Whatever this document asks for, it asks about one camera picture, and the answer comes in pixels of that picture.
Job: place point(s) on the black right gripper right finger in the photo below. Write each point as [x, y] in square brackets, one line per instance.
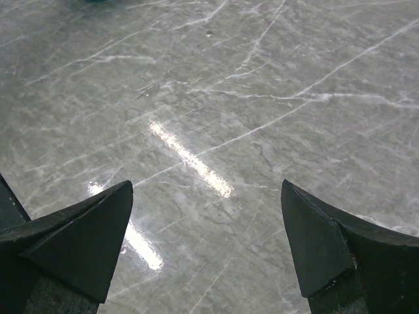
[345, 264]

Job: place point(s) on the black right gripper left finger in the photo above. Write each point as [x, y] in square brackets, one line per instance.
[62, 262]

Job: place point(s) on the teal translucent plastic bin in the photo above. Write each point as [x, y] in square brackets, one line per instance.
[95, 1]

